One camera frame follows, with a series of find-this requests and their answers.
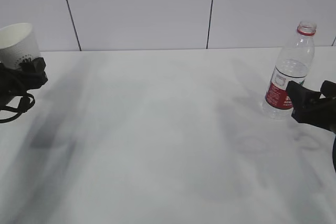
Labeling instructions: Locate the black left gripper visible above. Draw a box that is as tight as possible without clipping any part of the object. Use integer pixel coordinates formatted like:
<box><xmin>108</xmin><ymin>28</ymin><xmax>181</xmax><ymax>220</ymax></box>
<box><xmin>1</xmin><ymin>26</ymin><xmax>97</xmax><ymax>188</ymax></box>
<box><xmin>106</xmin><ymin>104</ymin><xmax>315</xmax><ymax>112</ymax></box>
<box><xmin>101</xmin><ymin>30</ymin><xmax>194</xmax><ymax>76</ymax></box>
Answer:
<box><xmin>1</xmin><ymin>57</ymin><xmax>48</xmax><ymax>110</ymax></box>

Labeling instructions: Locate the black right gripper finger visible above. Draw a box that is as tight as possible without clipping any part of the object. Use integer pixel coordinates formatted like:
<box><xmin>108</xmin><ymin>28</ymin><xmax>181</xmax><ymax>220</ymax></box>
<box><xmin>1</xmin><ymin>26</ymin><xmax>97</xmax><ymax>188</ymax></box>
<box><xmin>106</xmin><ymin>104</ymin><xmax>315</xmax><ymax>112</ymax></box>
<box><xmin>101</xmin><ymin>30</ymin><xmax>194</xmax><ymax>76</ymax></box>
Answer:
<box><xmin>286</xmin><ymin>81</ymin><xmax>335</xmax><ymax>131</ymax></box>
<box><xmin>320</xmin><ymin>80</ymin><xmax>336</xmax><ymax>98</ymax></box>

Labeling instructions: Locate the white paper cup green logo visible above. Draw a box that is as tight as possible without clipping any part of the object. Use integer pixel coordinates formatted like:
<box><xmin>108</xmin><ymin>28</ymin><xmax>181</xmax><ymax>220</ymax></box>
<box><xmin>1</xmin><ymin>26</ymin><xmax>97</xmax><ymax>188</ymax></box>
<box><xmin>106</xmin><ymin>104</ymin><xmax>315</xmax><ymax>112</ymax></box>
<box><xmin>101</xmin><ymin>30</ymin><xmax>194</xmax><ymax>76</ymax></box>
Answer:
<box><xmin>1</xmin><ymin>23</ymin><xmax>41</xmax><ymax>69</ymax></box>

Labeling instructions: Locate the clear water bottle red label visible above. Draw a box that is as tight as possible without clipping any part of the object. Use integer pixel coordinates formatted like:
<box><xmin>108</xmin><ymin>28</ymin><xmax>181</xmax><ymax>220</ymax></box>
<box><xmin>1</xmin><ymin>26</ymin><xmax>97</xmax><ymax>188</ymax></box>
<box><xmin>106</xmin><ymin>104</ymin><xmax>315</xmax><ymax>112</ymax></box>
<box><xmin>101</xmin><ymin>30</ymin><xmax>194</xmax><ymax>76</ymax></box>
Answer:
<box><xmin>262</xmin><ymin>21</ymin><xmax>317</xmax><ymax>119</ymax></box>

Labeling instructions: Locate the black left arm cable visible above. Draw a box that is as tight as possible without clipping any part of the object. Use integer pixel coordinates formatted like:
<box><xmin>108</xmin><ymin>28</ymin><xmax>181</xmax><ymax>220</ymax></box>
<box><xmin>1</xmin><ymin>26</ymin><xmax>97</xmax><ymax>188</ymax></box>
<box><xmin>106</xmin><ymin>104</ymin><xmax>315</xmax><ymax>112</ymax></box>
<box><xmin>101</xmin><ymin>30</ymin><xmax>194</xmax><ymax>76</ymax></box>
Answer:
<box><xmin>0</xmin><ymin>63</ymin><xmax>36</xmax><ymax>124</ymax></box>

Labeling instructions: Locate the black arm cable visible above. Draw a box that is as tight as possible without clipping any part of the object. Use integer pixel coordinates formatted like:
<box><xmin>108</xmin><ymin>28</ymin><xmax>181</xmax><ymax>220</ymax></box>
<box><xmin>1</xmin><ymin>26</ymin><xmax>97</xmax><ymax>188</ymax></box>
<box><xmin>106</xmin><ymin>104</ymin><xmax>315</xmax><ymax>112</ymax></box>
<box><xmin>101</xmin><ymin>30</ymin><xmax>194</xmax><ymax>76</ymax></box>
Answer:
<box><xmin>332</xmin><ymin>136</ymin><xmax>336</xmax><ymax>175</ymax></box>
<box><xmin>0</xmin><ymin>63</ymin><xmax>36</xmax><ymax>124</ymax></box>

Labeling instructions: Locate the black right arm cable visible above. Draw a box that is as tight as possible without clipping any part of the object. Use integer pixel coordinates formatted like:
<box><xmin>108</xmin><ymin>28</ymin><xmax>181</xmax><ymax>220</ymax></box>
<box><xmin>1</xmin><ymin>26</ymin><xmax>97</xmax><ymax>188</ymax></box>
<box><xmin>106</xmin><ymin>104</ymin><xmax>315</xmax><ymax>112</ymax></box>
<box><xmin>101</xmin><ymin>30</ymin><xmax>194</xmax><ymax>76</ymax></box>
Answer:
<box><xmin>332</xmin><ymin>136</ymin><xmax>336</xmax><ymax>175</ymax></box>

